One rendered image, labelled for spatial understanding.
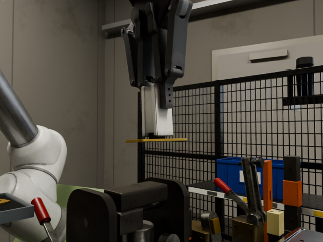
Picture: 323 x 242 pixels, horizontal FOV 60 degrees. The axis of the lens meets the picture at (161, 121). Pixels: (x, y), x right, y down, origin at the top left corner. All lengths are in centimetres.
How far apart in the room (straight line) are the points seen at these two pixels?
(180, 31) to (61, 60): 317
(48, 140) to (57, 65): 245
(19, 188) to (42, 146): 16
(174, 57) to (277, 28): 284
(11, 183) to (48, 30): 267
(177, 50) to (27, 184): 72
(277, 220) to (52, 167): 74
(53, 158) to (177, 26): 80
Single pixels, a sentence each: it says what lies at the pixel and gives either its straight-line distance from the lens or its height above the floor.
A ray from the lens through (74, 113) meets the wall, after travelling 356.
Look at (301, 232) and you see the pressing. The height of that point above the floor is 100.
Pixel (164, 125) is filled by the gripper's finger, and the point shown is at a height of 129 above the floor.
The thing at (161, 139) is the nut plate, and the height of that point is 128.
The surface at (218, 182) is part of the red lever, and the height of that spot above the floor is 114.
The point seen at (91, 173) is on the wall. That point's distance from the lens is 380.
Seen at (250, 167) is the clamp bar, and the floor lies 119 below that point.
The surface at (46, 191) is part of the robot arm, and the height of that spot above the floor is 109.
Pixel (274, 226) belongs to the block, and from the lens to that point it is 86.
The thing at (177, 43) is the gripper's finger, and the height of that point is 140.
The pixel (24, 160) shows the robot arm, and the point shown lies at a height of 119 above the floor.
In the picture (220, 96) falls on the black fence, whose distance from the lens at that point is 149.
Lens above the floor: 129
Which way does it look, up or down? 2 degrees up
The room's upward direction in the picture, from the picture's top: straight up
